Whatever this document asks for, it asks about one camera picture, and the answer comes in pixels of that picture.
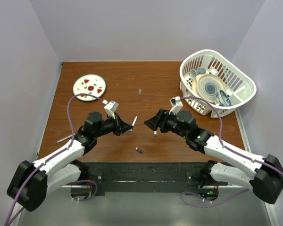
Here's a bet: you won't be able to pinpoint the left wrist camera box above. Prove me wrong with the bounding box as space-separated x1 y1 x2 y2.
104 101 119 119

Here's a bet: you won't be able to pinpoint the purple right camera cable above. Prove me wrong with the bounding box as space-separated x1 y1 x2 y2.
179 96 224 146

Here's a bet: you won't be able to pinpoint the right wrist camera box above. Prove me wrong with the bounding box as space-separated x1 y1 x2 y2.
169 96 183 115

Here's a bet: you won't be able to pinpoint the grey blue cup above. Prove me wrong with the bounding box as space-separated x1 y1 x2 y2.
189 67 207 80

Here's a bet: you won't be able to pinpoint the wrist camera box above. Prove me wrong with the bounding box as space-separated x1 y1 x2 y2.
169 96 183 115
104 101 119 119

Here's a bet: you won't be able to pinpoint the white plastic dish basket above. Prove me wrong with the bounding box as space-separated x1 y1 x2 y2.
179 49 257 118

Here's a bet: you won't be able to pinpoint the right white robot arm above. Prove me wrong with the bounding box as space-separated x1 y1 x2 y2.
144 109 283 204

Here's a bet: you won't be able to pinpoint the white blue marker pen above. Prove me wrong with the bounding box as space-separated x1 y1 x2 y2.
130 116 138 132

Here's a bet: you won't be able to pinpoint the beige stacked plates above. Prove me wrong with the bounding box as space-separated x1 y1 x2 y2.
194 74 226 103

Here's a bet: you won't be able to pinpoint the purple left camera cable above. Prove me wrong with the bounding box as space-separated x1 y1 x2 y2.
67 93 107 146

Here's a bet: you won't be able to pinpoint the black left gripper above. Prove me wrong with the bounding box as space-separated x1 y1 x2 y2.
94 112 133 138

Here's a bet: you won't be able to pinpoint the purple camera cable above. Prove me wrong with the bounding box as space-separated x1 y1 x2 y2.
179 96 224 146
67 93 107 146

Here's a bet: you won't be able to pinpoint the blue white patterned bowl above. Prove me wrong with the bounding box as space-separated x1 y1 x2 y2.
215 90 232 106

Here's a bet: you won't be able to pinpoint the white watermelon pattern plate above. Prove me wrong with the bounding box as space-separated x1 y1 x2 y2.
73 74 107 102

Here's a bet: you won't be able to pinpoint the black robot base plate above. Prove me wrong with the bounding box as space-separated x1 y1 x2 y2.
71 160 227 197

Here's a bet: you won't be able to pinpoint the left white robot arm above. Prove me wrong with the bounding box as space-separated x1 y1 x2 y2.
7 112 134 211

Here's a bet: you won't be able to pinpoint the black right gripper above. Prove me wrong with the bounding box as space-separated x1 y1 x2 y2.
143 109 188 139

